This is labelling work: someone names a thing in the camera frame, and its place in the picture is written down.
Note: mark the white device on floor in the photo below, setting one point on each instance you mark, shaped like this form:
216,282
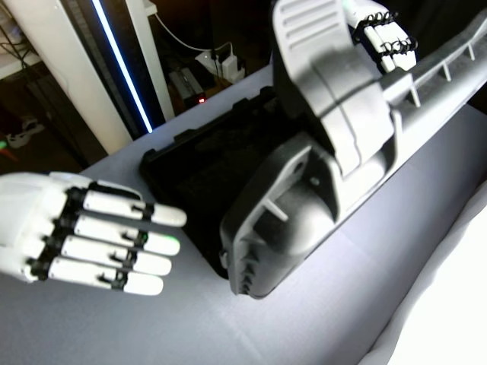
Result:
24,133

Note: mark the white upright column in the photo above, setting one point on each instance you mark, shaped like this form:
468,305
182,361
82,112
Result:
72,76

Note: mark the blue-white light strip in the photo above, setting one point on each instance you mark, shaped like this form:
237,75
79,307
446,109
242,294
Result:
121,68

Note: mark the black power adapter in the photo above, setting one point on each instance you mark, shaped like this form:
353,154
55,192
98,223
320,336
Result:
186,89

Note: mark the white side desk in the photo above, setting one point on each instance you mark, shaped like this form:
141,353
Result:
15,57

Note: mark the black plastic carry case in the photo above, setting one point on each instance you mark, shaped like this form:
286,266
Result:
289,205

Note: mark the grey table cloth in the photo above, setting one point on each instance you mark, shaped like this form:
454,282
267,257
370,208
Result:
190,327

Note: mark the white plug adapter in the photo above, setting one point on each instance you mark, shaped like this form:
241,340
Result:
229,61

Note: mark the white power strip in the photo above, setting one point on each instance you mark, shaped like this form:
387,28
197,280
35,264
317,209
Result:
209,61

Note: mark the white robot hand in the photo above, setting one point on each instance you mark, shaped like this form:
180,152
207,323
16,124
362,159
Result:
384,42
42,224

